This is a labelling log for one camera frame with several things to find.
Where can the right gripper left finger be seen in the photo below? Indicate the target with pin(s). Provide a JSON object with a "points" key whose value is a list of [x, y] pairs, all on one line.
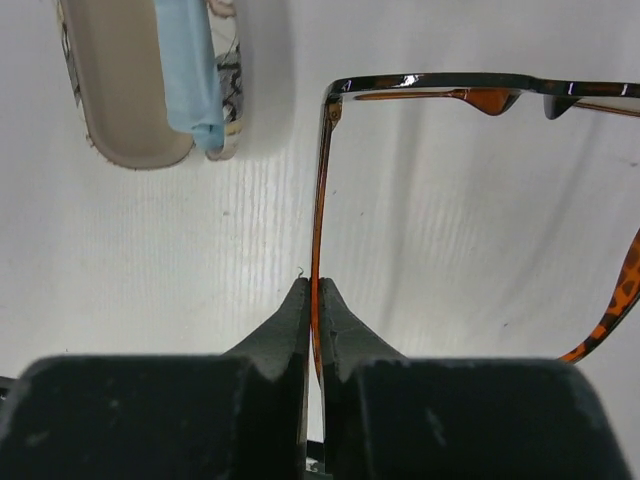
{"points": [[240, 414]]}

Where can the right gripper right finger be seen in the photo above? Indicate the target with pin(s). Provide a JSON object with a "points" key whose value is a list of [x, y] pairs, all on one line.
{"points": [[388, 416]]}

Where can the brown sunglasses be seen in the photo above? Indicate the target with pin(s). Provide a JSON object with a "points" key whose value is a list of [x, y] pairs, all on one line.
{"points": [[490, 93]]}

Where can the marble pattern glasses case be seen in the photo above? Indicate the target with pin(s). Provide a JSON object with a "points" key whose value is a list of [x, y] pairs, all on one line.
{"points": [[113, 60]]}

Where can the light blue cleaning cloth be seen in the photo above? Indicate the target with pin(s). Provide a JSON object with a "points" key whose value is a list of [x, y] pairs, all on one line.
{"points": [[193, 96]]}

